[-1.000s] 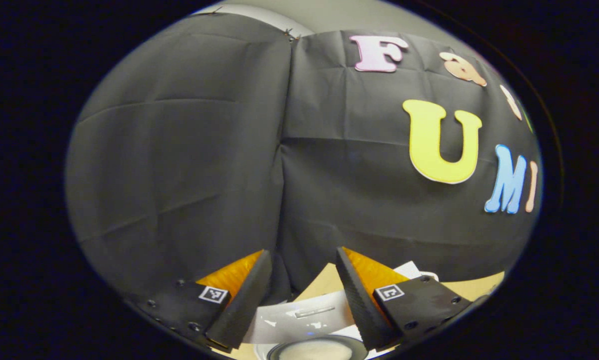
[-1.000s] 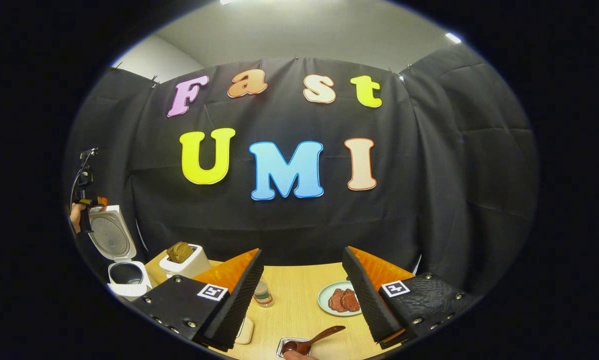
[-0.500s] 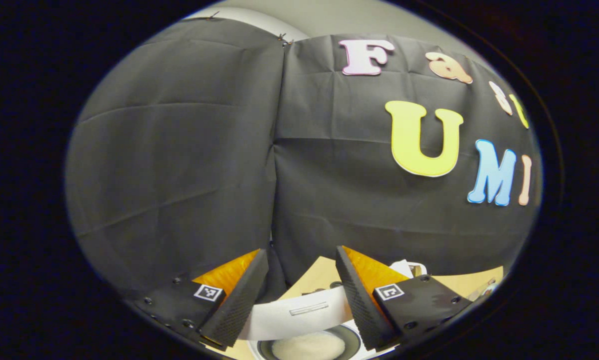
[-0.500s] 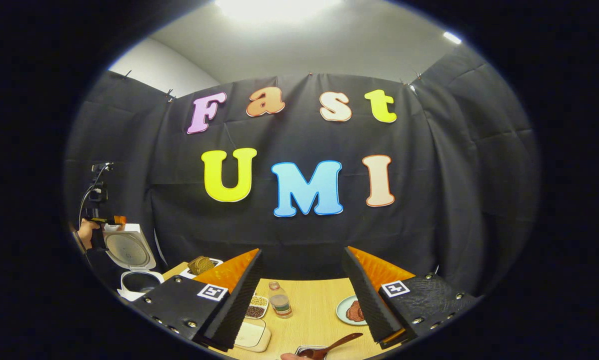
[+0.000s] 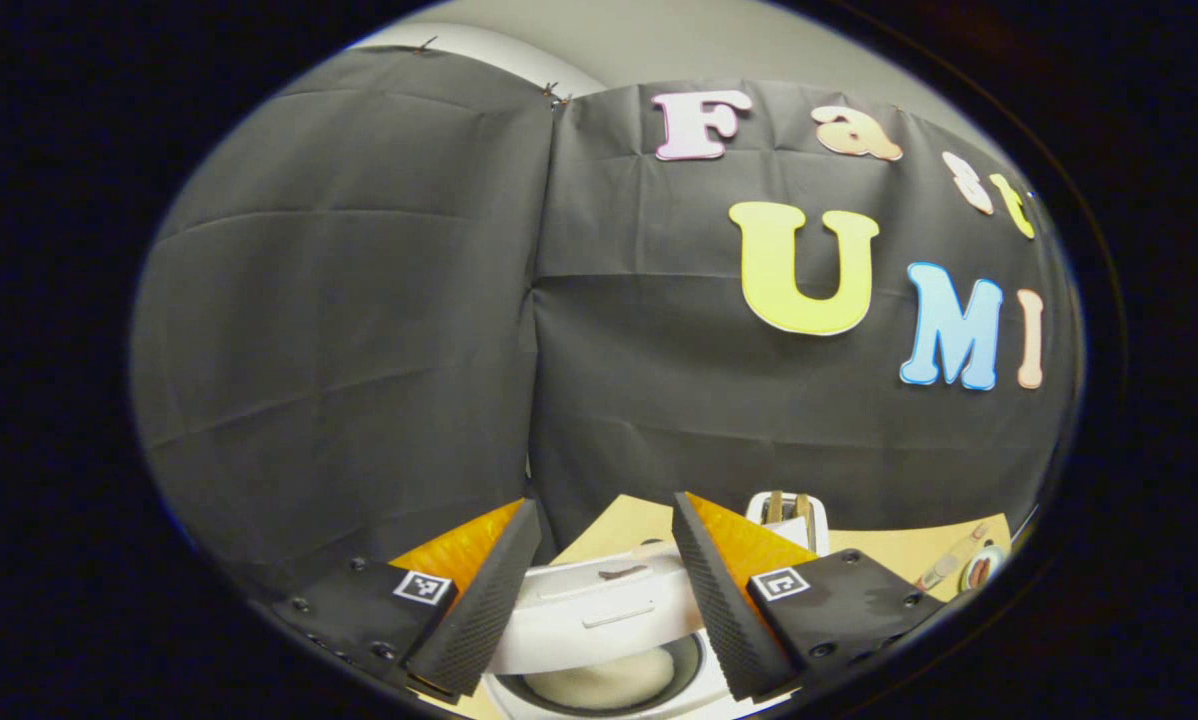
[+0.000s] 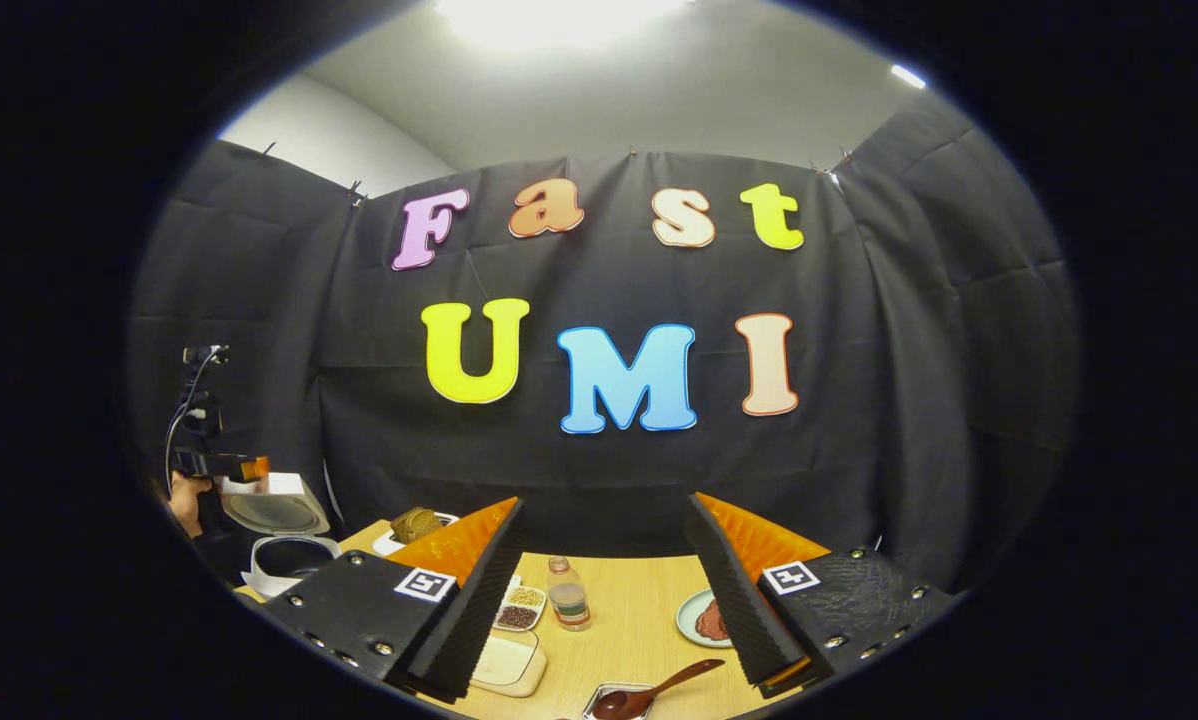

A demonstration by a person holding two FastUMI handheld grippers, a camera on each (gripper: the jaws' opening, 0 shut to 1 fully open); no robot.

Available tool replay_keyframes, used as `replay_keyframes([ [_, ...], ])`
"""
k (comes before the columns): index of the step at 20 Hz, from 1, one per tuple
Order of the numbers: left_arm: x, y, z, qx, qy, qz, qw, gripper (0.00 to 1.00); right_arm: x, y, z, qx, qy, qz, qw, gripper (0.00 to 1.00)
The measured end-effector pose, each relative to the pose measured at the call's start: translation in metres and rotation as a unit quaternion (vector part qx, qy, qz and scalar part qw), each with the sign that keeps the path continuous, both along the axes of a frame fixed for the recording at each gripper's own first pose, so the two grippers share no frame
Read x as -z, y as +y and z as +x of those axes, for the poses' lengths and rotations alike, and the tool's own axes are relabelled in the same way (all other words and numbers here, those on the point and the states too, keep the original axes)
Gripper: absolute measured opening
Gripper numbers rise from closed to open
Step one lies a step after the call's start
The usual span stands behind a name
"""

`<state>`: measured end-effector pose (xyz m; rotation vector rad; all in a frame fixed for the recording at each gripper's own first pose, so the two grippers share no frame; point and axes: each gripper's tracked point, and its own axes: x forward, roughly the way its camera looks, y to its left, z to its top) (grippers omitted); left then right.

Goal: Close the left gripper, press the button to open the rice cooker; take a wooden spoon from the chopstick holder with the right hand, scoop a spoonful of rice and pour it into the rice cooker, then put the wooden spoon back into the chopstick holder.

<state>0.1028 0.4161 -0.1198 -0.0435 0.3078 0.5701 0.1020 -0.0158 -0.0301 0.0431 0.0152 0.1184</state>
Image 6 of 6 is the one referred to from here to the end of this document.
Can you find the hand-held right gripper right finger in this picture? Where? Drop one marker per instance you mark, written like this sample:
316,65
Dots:
734,600

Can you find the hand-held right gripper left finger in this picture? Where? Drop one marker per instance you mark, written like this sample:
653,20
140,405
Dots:
479,600

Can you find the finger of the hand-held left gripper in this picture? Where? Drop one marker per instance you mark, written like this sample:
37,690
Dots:
255,468

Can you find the white rice cooker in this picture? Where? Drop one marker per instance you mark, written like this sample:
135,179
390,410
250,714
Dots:
279,510

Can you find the clear dish of white rice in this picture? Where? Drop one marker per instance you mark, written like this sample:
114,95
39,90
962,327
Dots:
504,660

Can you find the brown wooden spoon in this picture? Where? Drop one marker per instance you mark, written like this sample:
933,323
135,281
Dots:
624,700

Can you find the clear chopstick holder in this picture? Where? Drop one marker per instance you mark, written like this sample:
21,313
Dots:
599,695

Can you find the brown meat piece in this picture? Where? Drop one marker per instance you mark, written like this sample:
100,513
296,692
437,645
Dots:
711,620

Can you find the white divided dish of beans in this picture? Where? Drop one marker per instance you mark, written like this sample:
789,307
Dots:
521,605

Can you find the pale green plate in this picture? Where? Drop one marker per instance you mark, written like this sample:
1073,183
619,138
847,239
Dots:
687,620

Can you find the clear plastic bottle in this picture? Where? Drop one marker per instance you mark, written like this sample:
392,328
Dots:
569,600

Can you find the brown bread slice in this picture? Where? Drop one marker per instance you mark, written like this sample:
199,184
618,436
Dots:
416,524

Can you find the white toaster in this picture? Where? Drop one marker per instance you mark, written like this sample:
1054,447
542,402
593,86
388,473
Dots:
384,545

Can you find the black backdrop cloth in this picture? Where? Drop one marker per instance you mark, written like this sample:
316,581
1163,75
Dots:
359,400

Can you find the large ceiling light panel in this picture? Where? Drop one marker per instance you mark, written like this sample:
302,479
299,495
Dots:
559,20

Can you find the small ceiling light panel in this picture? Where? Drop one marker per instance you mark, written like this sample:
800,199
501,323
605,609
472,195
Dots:
909,76

